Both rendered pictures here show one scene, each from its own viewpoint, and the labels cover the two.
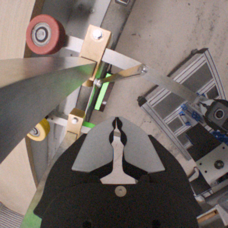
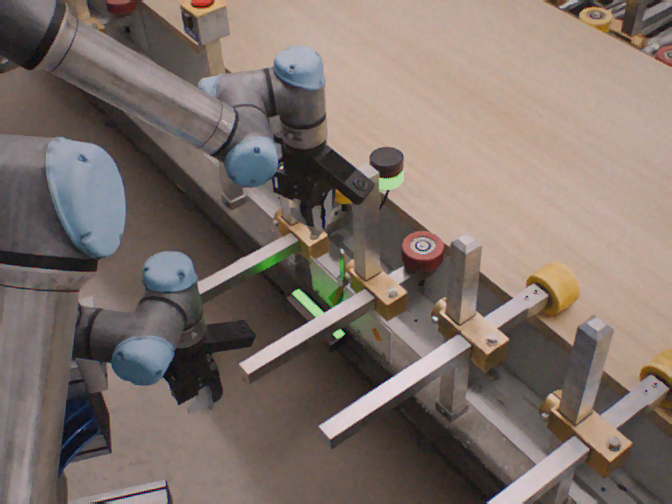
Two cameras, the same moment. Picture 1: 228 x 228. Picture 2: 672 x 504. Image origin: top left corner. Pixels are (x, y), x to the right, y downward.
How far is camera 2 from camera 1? 147 cm
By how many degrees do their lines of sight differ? 36
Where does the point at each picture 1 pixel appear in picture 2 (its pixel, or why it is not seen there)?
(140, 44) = not seen: outside the picture
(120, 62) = (351, 303)
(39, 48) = (412, 237)
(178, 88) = (277, 349)
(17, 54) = (427, 219)
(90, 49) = (382, 282)
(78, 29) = not seen: hidden behind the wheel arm
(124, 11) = (429, 401)
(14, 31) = (450, 228)
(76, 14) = not seen: hidden behind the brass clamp
